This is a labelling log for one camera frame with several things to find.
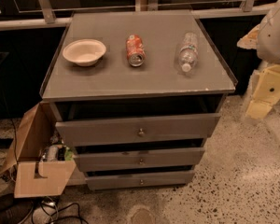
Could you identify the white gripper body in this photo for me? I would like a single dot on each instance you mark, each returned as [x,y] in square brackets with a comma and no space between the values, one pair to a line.
[274,36]

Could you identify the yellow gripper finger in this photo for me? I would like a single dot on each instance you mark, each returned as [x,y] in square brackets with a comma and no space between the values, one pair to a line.
[262,102]

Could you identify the grey drawer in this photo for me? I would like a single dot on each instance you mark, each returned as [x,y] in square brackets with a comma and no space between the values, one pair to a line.
[139,180]
[96,132]
[125,160]

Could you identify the white paper bowl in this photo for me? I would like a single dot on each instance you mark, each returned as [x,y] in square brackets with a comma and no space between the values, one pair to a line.
[84,52]

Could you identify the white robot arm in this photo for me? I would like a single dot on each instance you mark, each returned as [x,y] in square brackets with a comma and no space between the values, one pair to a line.
[265,39]

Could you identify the grey middle drawer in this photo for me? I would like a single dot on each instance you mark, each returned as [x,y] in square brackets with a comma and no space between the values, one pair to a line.
[125,160]

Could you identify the grey bottom drawer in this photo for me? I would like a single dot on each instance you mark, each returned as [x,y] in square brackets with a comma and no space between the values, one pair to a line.
[139,180]

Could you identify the dark shoe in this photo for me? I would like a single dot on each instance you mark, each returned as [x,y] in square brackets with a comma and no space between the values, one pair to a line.
[14,211]

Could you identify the grey drawer cabinet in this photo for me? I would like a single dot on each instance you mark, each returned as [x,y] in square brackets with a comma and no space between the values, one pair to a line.
[113,89]

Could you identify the grey top drawer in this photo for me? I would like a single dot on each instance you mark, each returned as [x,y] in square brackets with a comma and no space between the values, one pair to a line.
[96,132]

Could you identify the clear plastic water bottle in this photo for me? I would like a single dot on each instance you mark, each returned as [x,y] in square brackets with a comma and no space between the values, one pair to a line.
[188,53]

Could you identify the metal window railing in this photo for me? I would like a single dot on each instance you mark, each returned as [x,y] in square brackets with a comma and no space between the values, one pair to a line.
[46,6]

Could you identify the bottles inside cardboard box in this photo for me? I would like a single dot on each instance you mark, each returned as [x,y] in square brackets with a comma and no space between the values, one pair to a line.
[56,150]

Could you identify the red soda can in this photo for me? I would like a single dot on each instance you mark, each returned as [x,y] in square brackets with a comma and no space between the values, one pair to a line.
[135,50]

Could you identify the brown cardboard box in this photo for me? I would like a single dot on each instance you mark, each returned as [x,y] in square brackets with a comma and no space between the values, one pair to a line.
[36,178]

